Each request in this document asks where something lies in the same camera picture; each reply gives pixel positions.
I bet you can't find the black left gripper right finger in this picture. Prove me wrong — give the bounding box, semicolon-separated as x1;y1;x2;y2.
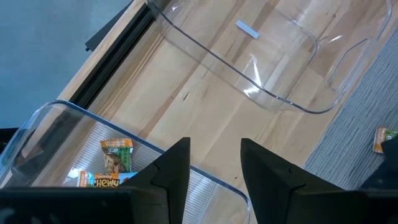
240;138;368;224

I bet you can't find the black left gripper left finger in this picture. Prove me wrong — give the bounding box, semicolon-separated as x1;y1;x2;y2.
119;136;192;224

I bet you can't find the orange label granola bar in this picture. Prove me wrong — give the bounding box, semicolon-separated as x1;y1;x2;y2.
63;167;139;189
99;138;134;174
372;126;398;154

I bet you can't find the grey woven placemat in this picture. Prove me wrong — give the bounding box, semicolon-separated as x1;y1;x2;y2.
303;27;398;191

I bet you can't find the clear plastic bin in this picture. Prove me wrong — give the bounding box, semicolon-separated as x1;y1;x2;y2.
0;99;252;224
146;0;393;114

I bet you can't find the black table clamp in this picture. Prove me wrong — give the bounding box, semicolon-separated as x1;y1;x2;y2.
85;0;135;52

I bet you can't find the black aluminium table frame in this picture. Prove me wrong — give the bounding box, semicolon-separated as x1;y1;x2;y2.
68;2;156;109

